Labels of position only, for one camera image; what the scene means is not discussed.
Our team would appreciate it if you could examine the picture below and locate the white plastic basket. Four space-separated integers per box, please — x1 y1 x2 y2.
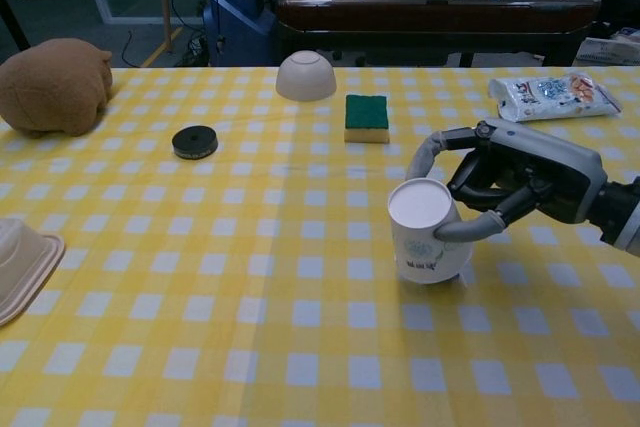
574 35 640 67

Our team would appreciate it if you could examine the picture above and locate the yellow checkered tablecloth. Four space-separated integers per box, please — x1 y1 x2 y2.
0 65 640 427

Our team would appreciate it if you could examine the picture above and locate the black table leg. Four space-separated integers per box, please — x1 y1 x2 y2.
0 0 31 51

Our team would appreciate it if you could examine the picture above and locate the black bag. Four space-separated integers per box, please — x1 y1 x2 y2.
597 0 640 39

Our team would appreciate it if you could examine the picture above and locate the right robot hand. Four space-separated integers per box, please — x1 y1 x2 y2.
405 118 609 243

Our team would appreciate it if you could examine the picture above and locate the white snack bag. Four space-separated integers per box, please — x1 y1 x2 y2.
487 71 624 124

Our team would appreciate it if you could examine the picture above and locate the beige lunch box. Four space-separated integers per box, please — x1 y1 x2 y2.
0 217 67 327

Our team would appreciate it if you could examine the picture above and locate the black tape roll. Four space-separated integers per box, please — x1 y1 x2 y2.
171 125 220 160

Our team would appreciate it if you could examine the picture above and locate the beige upturned bowl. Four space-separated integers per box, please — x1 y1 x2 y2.
275 50 337 103

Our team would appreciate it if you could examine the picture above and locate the white floral paper cup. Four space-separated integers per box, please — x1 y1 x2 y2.
387 177 475 285

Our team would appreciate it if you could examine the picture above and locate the dark wooden mahjong table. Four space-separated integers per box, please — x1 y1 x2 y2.
276 0 602 68

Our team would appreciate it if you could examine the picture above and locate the blue machine base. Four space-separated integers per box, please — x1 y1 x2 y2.
202 0 279 67

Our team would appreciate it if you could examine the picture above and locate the green yellow sponge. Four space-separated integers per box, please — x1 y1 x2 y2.
343 93 391 144

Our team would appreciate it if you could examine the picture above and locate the brown plush toy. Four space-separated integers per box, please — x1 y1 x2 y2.
0 37 113 138

